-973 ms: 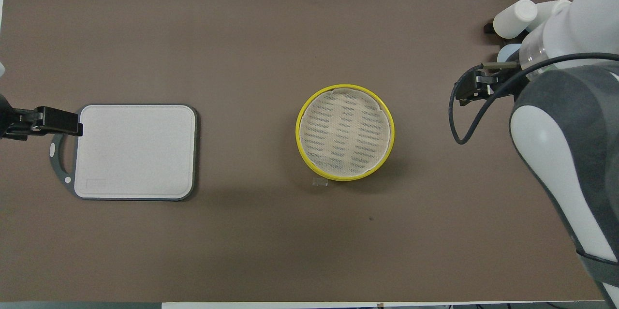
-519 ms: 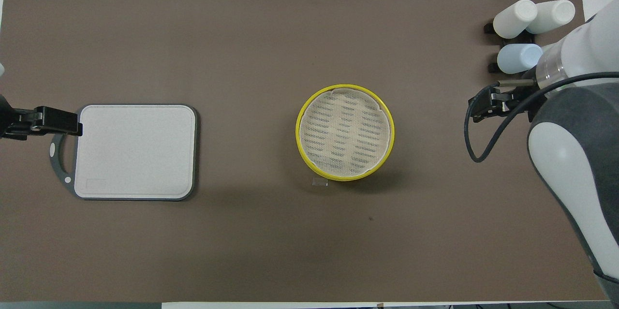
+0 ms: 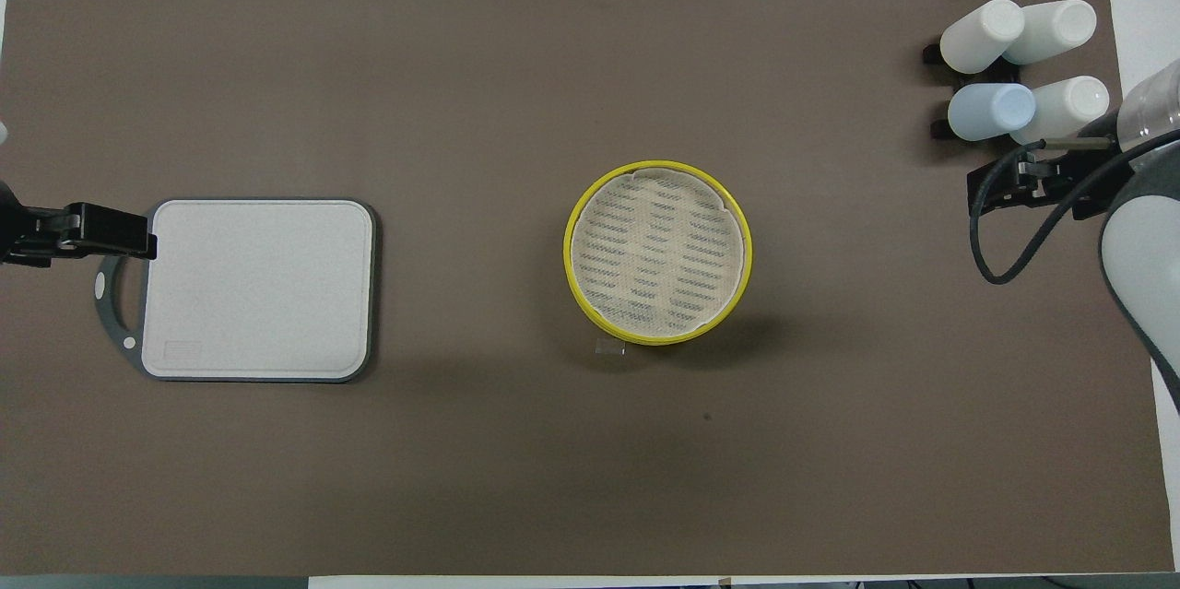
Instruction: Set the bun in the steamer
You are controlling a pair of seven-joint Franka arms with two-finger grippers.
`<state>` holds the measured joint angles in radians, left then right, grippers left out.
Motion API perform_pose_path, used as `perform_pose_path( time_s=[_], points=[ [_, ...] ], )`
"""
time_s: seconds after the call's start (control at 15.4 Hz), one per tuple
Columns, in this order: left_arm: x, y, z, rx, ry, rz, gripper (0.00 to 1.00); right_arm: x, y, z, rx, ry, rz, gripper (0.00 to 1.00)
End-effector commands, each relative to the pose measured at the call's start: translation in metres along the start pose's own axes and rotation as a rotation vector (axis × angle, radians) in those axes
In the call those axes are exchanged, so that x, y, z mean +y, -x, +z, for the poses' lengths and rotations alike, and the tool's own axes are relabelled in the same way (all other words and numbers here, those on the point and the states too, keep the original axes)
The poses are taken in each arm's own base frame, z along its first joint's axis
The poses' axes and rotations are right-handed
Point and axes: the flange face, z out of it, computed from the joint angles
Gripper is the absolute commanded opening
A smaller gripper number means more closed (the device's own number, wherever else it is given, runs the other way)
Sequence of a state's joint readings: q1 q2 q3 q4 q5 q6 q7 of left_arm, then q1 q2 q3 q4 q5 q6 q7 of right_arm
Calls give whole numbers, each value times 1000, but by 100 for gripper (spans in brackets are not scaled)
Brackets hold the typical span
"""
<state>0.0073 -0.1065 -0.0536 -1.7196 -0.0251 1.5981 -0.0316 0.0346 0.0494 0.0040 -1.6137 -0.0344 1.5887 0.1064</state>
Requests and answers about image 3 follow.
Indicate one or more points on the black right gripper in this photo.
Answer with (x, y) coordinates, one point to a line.
(1083, 179)

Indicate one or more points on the white cutting board grey rim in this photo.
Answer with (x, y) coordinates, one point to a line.
(258, 294)

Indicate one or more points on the yellow bamboo steamer tier with liner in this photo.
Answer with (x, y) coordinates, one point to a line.
(656, 339)

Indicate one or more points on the white plastic cup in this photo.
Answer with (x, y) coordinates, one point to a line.
(979, 36)
(1065, 105)
(1056, 29)

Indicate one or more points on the light blue plastic cup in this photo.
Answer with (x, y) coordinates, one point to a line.
(991, 112)

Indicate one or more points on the clear tape piece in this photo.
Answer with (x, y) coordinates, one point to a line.
(607, 349)

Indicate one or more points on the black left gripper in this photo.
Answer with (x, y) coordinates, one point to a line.
(23, 234)

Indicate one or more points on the brown table mat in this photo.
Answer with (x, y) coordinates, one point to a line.
(553, 478)

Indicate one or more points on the black cup rack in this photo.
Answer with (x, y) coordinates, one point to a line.
(931, 53)
(938, 129)

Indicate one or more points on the white mesh steamer liner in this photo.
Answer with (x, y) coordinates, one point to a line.
(656, 253)

